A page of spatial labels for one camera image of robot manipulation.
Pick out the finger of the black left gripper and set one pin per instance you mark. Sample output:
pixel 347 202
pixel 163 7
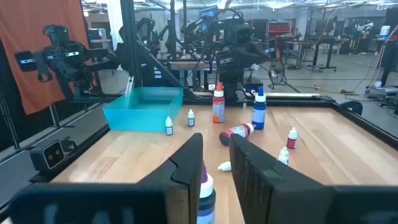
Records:
pixel 270 48
pixel 225 62

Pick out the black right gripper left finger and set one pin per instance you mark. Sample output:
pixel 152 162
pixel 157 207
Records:
pixel 186 174

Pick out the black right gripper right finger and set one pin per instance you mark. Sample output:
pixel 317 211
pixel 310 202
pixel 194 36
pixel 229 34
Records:
pixel 264 186

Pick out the small pink food coloring bottle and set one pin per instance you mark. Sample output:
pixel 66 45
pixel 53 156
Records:
pixel 283 155

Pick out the red-labelled white tube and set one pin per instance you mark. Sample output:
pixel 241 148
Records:
pixel 218 109

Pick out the small dark food coloring bottle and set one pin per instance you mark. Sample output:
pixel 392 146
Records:
pixel 191 119
pixel 168 127

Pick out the small red food coloring bottle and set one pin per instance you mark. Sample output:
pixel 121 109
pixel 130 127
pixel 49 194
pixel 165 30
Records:
pixel 292 141

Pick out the blue food coloring bottle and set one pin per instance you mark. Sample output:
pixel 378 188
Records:
pixel 259 115

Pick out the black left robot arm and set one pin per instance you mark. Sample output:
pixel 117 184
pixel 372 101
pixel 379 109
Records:
pixel 231 85

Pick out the black background robot arm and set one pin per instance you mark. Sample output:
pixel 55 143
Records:
pixel 149 34
pixel 62 56
pixel 199 31

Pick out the violet food coloring bottle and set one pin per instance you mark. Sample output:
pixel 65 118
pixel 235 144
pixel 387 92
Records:
pixel 206 202

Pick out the small black food coloring bottle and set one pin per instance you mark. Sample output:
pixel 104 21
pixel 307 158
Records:
pixel 224 166

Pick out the red shelf cart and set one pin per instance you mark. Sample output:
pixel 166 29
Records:
pixel 278 29

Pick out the black tripod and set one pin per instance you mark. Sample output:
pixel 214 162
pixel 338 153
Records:
pixel 276 73

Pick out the black box blue sticker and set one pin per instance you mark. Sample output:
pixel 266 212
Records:
pixel 253 87

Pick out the blue computer monitor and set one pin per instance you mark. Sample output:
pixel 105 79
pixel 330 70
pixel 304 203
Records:
pixel 207 12

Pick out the black background table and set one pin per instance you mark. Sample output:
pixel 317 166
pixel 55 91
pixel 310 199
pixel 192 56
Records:
pixel 323 40

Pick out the teal plastic bin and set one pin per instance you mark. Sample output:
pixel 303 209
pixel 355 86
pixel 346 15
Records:
pixel 143 118

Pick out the orange curtain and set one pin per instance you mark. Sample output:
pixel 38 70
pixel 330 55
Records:
pixel 18 25

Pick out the black metal table frame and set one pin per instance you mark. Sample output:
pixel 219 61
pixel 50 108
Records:
pixel 298 102

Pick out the black frame hook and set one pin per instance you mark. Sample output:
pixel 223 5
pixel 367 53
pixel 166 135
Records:
pixel 351 107

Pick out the black table-level camera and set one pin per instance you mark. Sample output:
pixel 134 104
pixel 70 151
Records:
pixel 51 154

